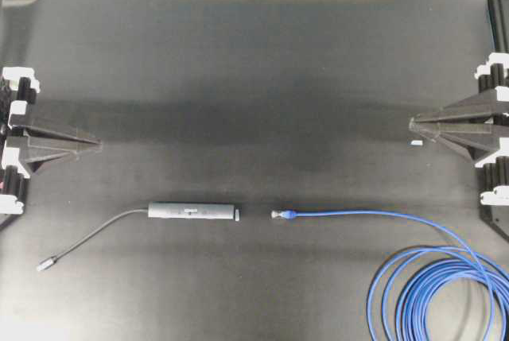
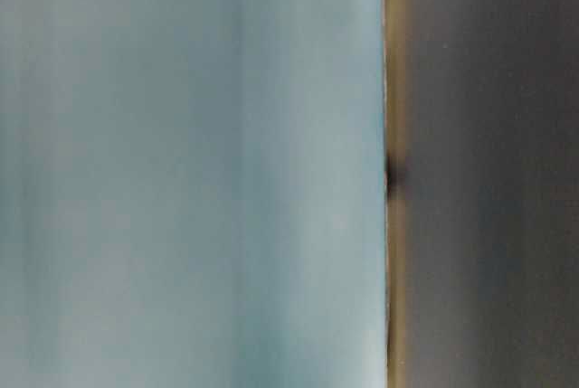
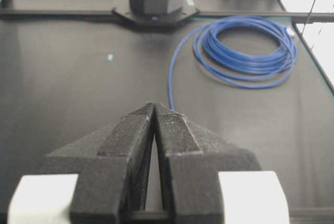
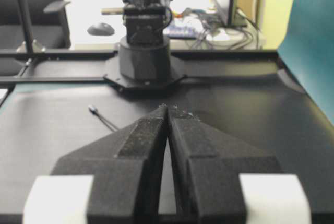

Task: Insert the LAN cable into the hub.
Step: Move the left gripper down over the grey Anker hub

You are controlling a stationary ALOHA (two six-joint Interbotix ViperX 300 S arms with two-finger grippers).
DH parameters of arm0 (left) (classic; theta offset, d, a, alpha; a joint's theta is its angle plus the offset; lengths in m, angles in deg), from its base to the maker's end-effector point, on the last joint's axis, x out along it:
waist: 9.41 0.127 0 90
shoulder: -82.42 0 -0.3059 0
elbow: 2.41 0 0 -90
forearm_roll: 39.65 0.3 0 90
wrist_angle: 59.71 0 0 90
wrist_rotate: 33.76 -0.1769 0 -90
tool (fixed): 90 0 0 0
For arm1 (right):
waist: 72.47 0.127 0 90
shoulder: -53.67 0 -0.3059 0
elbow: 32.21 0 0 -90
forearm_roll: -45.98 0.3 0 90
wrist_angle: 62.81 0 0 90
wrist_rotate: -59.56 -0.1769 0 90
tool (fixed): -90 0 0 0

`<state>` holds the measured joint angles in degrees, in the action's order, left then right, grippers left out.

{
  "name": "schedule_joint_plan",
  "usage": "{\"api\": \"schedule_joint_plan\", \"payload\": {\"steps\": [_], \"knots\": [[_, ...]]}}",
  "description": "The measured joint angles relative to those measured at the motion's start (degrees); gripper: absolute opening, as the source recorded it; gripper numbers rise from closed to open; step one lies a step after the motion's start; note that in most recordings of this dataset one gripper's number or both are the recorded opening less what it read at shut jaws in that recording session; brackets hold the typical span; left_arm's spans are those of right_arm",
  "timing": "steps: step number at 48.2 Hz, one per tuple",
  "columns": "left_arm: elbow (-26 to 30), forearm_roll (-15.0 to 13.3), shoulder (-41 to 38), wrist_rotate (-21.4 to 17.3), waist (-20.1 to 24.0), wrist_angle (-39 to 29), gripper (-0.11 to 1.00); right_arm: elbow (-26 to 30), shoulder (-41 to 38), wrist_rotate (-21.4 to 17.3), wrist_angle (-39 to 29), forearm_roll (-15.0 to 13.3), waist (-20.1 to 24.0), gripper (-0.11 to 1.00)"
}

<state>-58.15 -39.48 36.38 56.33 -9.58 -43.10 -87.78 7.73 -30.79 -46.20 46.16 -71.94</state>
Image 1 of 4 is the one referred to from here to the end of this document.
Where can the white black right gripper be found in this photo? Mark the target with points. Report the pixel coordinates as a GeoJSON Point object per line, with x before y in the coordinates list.
{"type": "Point", "coordinates": [484, 144]}

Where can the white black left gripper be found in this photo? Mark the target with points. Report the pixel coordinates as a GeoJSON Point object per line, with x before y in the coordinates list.
{"type": "Point", "coordinates": [23, 156]}

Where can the grey Anker USB hub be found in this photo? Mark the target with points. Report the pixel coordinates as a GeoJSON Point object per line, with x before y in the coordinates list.
{"type": "Point", "coordinates": [154, 210]}

